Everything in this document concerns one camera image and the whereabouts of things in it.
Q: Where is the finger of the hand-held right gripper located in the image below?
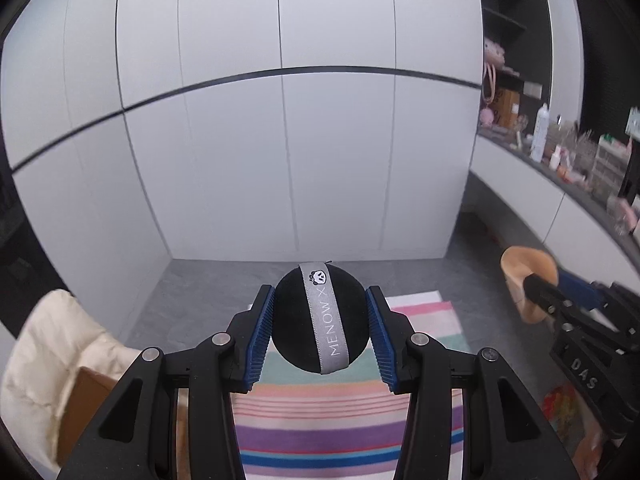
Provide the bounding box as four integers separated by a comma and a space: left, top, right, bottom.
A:
556, 267, 609, 311
523, 272, 576, 321

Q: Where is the clear drawer organizer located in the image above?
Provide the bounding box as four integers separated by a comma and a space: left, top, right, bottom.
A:
592, 135, 629, 197

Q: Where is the beige makeup sponge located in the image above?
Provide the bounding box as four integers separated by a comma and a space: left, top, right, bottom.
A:
500, 245, 559, 324

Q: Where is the colourful carton on floor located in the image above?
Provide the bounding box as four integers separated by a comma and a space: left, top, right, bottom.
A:
542, 384, 587, 443

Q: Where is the brown printed shelf box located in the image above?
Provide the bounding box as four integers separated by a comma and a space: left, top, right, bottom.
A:
495, 89, 522, 128

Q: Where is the cream padded chair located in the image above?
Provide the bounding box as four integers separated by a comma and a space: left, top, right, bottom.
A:
0, 289, 147, 472

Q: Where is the striped colourful cloth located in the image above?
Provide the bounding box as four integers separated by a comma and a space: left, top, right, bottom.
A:
227, 287, 473, 480

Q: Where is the black powder puff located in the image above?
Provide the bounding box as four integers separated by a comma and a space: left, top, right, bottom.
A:
270, 261, 371, 376

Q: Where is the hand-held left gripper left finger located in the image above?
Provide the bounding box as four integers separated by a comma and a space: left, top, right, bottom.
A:
57, 285, 277, 480

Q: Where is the brown cardboard box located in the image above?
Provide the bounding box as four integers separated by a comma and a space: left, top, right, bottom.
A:
57, 366, 122, 467

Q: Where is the white spray bottle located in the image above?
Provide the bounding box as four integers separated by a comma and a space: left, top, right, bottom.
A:
530, 103, 550, 163

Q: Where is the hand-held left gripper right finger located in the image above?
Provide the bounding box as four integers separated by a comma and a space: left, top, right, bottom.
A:
366, 286, 581, 480

